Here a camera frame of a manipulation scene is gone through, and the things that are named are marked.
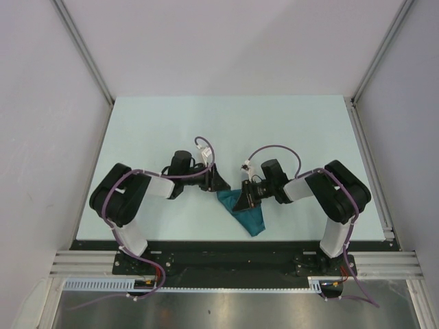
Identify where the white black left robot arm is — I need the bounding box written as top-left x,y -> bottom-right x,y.
89,147 -> 230,274

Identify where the aluminium corner post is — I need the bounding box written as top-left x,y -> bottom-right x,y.
49,0 -> 115,106
351,0 -> 414,103

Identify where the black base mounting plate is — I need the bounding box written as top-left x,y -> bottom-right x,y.
69,239 -> 402,279

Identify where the right aluminium corner post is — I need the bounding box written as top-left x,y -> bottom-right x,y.
351,0 -> 414,103

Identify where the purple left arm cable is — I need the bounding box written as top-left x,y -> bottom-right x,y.
64,136 -> 215,310

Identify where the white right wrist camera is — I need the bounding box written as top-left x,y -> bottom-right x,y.
241,159 -> 258,182

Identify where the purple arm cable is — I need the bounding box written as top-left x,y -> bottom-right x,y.
241,144 -> 380,308
64,136 -> 215,310

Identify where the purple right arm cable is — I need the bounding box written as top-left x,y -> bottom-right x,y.
241,144 -> 380,308

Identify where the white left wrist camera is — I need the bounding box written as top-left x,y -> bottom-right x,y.
197,145 -> 213,167

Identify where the aluminium frame rail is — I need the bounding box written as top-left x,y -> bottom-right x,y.
345,97 -> 438,328

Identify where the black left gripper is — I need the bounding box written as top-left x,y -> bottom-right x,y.
181,162 -> 230,193

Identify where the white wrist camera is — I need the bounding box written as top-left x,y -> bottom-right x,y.
197,145 -> 213,167
241,159 -> 258,182

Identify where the left aluminium corner post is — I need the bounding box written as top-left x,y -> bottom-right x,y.
49,0 -> 115,106

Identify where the white slotted cable duct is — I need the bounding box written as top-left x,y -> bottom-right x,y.
63,276 -> 323,293

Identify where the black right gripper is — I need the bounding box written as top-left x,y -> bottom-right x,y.
233,179 -> 275,212

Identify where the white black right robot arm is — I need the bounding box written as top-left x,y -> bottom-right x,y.
232,159 -> 372,275

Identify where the teal cloth napkin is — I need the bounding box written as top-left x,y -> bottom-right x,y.
216,189 -> 265,237

